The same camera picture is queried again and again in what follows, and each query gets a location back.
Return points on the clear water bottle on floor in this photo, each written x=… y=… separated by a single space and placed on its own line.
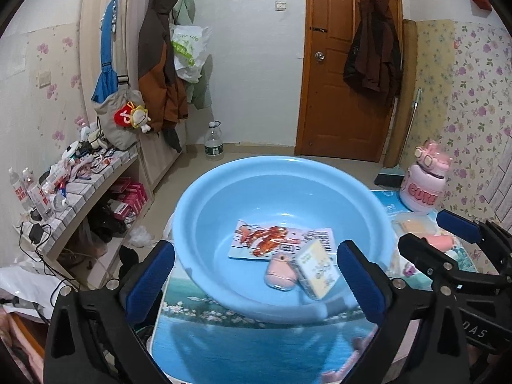
x=213 y=143

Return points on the crayfish snack packet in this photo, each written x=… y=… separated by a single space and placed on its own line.
x=262 y=242

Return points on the pink white small toy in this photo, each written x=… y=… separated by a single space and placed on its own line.
x=409 y=270

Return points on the brown wooden door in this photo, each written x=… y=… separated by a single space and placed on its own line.
x=335 y=120

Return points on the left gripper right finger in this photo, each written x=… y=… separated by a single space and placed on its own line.
x=438 y=353

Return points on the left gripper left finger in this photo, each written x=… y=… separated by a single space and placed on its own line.
x=92 y=338

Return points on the blue plastic basin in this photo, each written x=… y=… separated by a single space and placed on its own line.
x=266 y=192

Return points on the white green plastic bag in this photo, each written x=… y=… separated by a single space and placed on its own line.
x=190 y=50

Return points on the pink CUTE water bottle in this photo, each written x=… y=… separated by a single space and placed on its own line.
x=425 y=180

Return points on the pink round pouch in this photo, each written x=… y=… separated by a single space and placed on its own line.
x=280 y=275

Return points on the dark brown hanging jacket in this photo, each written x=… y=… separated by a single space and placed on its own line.
x=374 y=63

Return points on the pink cylindrical roller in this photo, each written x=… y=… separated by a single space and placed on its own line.
x=442 y=242

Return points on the grey bag with plush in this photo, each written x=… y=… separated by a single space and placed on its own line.
x=123 y=117

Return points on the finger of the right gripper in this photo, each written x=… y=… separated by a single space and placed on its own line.
x=435 y=267
x=493 y=240

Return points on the brown orange hanging coat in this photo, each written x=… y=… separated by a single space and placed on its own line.
x=162 y=90

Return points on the clear box of toothpicks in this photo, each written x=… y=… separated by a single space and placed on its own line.
x=419 y=224

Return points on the yellow white small box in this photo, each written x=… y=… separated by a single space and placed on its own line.
x=315 y=270

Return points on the pale green hanging garment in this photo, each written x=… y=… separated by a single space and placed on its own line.
x=198 y=94

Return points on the cluttered tiled shelf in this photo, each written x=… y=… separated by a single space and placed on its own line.
x=83 y=195

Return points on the printed landscape table mat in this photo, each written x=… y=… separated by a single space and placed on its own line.
x=196 y=340

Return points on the blue hanging strap bag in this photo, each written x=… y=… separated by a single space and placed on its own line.
x=107 y=81

